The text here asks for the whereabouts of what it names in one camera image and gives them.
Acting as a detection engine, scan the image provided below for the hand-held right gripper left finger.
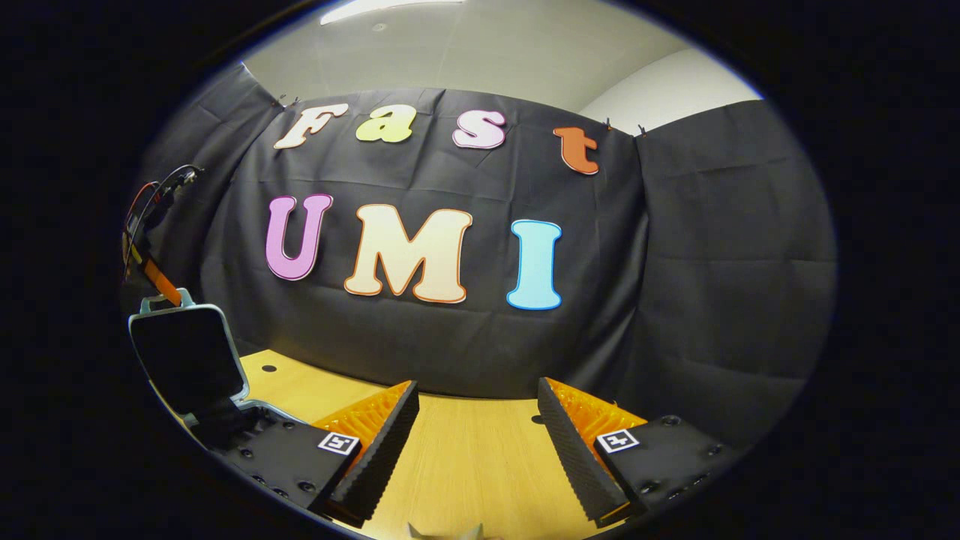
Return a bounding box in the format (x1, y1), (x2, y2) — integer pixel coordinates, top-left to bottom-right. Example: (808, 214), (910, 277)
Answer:
(221, 380), (420, 527)

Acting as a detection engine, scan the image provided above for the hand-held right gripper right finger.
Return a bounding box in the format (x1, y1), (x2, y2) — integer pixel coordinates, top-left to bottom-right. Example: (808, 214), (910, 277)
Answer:
(538, 377), (740, 526)

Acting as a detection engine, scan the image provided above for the pale blue suitcase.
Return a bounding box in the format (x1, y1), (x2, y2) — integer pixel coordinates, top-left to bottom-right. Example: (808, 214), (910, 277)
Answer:
(127, 287), (308, 451)

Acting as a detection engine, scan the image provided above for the black backdrop cloth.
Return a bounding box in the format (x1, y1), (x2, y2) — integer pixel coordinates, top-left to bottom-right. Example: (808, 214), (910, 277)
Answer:
(124, 64), (837, 451)

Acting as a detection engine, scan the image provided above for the ceiling light panel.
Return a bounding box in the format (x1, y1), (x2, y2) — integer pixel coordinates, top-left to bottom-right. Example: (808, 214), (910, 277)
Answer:
(321, 0), (466, 26)

